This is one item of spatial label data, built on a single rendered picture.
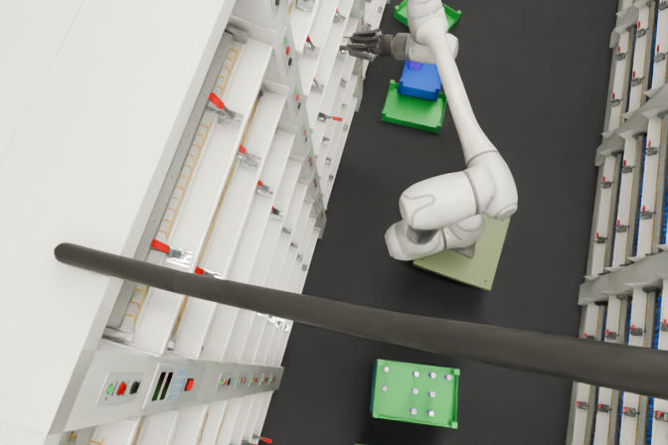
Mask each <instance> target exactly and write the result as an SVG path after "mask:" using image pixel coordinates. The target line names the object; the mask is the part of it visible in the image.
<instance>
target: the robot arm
mask: <svg viewBox="0 0 668 445"><path fill-rule="evenodd" d="M407 18H408V24H409V28H410V31H411V32H410V33H397V34H396V35H383V34H382V33H381V30H380V28H377V29H375V30H369V31H360V32H354V33H353V35H352V36H351V37H342V40H341V43H340V46H339V49H340V50H341V51H348V53H349V56H351V57H355V58H359V59H364V60H368V61H369V62H370V63H372V62H373V61H374V58H375V57H379V56H383V57H388V58H393V57H395V59H396V60H403V61H414V62H417V63H420V64H427V65H436V66H437V70H438V73H439V76H440V79H441V83H442V86H443V89H444V92H445V95H446V99H447V102H448V105H449V108H450V112H451V115H452V118H453V121H454V123H455V126H456V129H457V132H458V135H459V138H460V142H461V146H462V150H463V154H464V158H465V164H466V167H467V169H466V170H464V171H461V172H456V173H448V174H444V175H440V176H436V177H433V178H430V179H427V180H424V181H421V182H418V183H416V184H414V185H412V186H410V187H409V188H408V189H406V190H405V191H404V192H403V193H402V195H401V197H400V201H399V205H400V211H401V215H402V218H403V220H402V221H399V222H396V223H394V224H393V225H392V226H391V227H390V228H389V229H388V230H387V231H386V234H385V240H386V243H387V246H388V250H389V253H390V256H392V257H393V258H395V259H399V260H412V259H417V258H421V257H425V256H428V255H431V254H434V253H437V252H440V251H442V250H446V249H448V250H451V251H454V252H457V253H460V254H463V255H465V256H466V257H467V258H472V257H473V256H474V248H475V245H476V241H477V240H478V239H479V238H480V236H481V235H482V233H483V232H484V230H485V219H484V215H483V214H486V215H487V216H488V217H489V218H491V219H495V220H503V219H506V218H508V217H510V216H511V215H513V214H514V213H515V212H516V211H517V202H518V195H517V189H516V185H515V182H514V179H513V177H512V174H511V172H510V170H509V168H508V166H507V164H506V162H505V161H504V160H503V158H502V157H501V155H500V154H499V152H498V151H497V149H496V148H495V147H494V146H493V145H492V143H491V142H490V141H489V139H488V138H487V137H486V136H485V134H484V133H483V131H482V130H481V128H480V127H479V125H478V123H477V121H476V119H475V116H474V114H473V111H472V109H471V106H470V103H469V100H468V98H467V95H466V92H465V89H464V86H463V83H462V80H461V78H460V75H459V72H458V69H457V66H456V63H455V61H454V59H455V58H456V56H457V53H458V39H457V38H456V37H454V36H452V35H451V34H448V33H447V30H448V23H447V20H446V17H445V13H444V8H443V7H442V5H441V0H408V4H407ZM373 37H375V38H373ZM351 42H352V43H351ZM351 44H364V45H351ZM363 52H367V53H372V54H367V53H363Z"/></svg>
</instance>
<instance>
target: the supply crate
mask: <svg viewBox="0 0 668 445"><path fill-rule="evenodd" d="M385 367H388V368H389V371H387V372H385V371H384V368H385ZM414 371H417V372H418V373H419V376H413V372H414ZM430 372H434V373H435V374H436V376H435V377H429V376H428V374H429V373H430ZM445 375H451V377H452V379H451V380H446V379H444V376H445ZM458 376H459V370H458V369H451V368H443V367H435V366H427V365H418V364H410V363H402V362H394V361H386V360H377V367H376V378H375V390H374V401H373V412H372V416H373V417H376V418H385V419H392V420H400V421H406V422H414V423H421V424H429V425H437V426H444V427H451V428H457V422H456V411H457V388H458ZM383 385H384V386H386V387H387V388H388V389H387V391H383V390H382V386H383ZM413 388H416V389H417V390H418V394H414V393H412V389H413ZM429 391H433V392H434V393H435V397H431V396H429V395H428V392H429ZM411 408H414V409H415V410H416V411H417V413H416V414H412V413H411V412H410V409H411ZM428 410H432V411H433V412H434V416H430V415H428V414H427V411H428Z"/></svg>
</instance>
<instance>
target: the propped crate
mask: <svg viewBox="0 0 668 445"><path fill-rule="evenodd" d="M408 63H409V61H406V62H405V66H404V69H403V73H402V76H401V79H400V83H399V89H398V93H400V94H405V95H410V96H414V97H419V98H423V99H428V100H433V101H437V97H438V94H439V90H440V85H441V79H440V76H439V73H438V70H437V66H436V65H427V64H422V67H421V69H420V70H419V71H416V70H413V69H411V70H410V69H409V67H408Z"/></svg>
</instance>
